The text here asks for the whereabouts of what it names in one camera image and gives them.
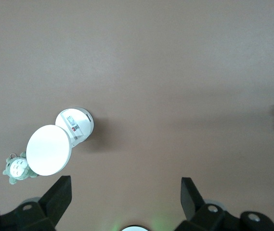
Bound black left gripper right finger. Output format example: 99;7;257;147
181;177;205;221

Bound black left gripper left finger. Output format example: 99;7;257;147
38;175;73;228

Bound white round desk lamp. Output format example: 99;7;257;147
26;106;95;176

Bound green plush toy keychain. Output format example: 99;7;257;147
2;151;39;185

